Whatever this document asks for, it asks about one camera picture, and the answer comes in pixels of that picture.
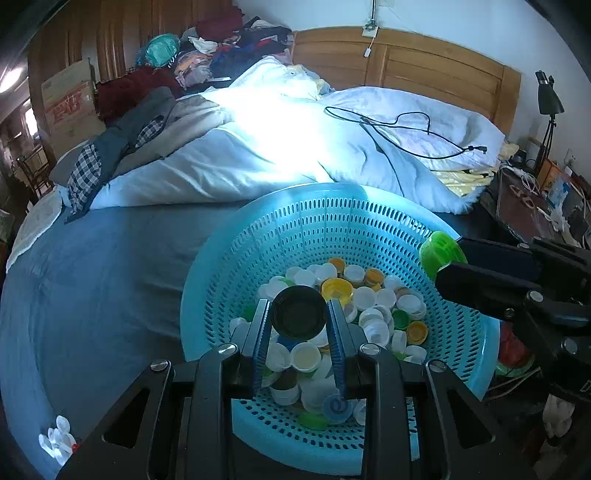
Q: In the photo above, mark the dark wooden chair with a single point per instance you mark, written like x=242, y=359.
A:
x=34, y=170

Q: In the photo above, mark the plaid shirt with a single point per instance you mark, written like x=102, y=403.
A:
x=85, y=180

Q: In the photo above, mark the white fleece blanket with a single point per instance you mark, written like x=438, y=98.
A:
x=32, y=226

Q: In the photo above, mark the light blue plastic basket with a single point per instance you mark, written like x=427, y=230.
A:
x=300, y=221

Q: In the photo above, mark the cluttered wooden nightstand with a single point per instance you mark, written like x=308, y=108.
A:
x=517, y=203

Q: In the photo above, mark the white duvet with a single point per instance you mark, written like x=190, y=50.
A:
x=277, y=138

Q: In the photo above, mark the white wall socket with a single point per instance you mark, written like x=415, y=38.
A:
x=369, y=31

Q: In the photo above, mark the heap of colourful bottle caps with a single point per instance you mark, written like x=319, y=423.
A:
x=378, y=314

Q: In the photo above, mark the red plastic bag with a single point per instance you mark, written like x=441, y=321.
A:
x=515, y=350

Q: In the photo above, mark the teal bag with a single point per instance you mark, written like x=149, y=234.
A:
x=159, y=50

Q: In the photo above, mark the green bottle cap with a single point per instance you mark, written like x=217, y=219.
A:
x=438, y=254

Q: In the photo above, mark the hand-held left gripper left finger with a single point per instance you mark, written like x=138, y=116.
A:
x=261, y=350

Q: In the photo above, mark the black bottle cap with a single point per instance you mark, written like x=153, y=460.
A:
x=298, y=311

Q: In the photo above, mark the white cloth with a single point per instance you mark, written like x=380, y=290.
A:
x=558, y=415

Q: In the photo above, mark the black desk lamp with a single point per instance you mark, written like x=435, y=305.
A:
x=548, y=99

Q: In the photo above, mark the wooden headboard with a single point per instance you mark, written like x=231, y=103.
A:
x=438, y=64

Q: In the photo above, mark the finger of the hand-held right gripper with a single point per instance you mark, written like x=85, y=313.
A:
x=498, y=256
x=485, y=288

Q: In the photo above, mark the yellow pillow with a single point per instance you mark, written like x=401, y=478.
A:
x=466, y=180

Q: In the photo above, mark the large cardboard box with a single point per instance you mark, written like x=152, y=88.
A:
x=69, y=106

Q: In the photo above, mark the wooden wardrobe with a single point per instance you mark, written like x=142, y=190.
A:
x=115, y=32

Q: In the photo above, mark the dark red garment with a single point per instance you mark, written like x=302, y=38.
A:
x=129, y=92

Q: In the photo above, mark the pile of plastic bottle caps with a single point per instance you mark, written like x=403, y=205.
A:
x=57, y=443

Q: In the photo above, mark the ceiling light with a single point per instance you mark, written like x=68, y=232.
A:
x=13, y=79

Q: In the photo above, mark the blue box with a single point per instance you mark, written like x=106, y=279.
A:
x=558, y=191

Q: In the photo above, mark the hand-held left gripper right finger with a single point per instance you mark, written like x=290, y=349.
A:
x=339, y=350

